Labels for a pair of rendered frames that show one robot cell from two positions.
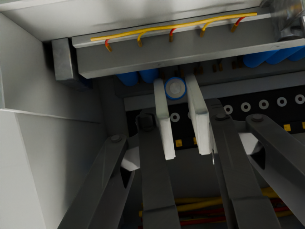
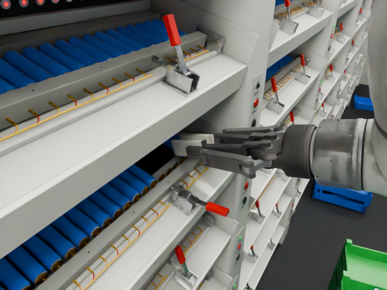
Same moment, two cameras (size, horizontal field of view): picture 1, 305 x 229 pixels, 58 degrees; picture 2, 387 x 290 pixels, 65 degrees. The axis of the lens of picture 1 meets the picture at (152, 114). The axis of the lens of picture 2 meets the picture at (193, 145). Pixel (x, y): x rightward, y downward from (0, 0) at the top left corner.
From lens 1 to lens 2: 0.50 m
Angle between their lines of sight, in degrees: 68
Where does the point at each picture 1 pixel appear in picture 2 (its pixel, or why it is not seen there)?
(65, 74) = not seen: hidden behind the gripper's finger
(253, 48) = (176, 177)
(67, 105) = (208, 129)
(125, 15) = (209, 172)
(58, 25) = not seen: hidden behind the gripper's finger
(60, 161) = (223, 117)
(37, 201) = (243, 118)
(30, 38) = not seen: hidden behind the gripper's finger
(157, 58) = (198, 161)
